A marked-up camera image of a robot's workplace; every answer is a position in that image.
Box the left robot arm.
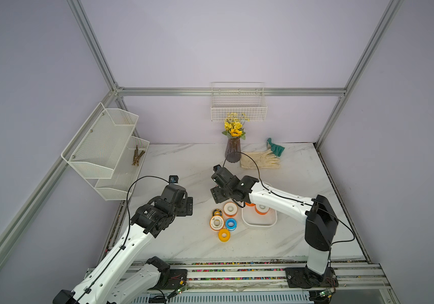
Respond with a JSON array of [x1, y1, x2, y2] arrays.
[[52, 184, 193, 303]]

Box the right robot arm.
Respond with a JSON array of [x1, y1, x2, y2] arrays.
[[211, 165, 339, 277]]

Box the small black yellow tape roll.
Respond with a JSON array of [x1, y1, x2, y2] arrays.
[[212, 209, 223, 217]]

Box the blue sealing tape roll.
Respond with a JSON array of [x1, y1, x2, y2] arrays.
[[225, 218, 237, 231]]

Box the white storage box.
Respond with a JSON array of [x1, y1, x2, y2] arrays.
[[241, 206, 278, 228]]

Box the yellow sealing tape roll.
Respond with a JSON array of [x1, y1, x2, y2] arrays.
[[218, 229, 231, 243]]

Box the purple glass vase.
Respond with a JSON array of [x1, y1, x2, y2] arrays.
[[225, 138, 241, 163]]

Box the cream cotton glove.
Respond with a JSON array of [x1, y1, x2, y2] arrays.
[[240, 149, 280, 169]]

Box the yellow artificial flowers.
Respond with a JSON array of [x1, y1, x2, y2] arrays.
[[222, 113, 250, 140]]

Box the lower white mesh shelf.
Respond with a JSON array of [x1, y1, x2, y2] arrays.
[[95, 136, 150, 201]]

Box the white mesh shelf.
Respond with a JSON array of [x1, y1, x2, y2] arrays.
[[95, 136, 150, 201], [61, 103, 138, 179]]

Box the brown sticks bundle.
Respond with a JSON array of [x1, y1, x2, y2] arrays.
[[132, 146, 146, 166]]

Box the upper white mesh shelf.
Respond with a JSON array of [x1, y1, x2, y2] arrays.
[[61, 103, 138, 179]]

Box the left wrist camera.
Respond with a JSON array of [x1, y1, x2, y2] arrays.
[[168, 175, 179, 184]]

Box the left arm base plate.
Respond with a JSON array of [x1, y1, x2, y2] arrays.
[[146, 257, 188, 290]]

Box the white wire wall basket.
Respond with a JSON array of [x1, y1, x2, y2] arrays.
[[211, 82, 268, 122]]

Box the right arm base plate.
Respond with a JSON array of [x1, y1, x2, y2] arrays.
[[284, 267, 339, 289]]

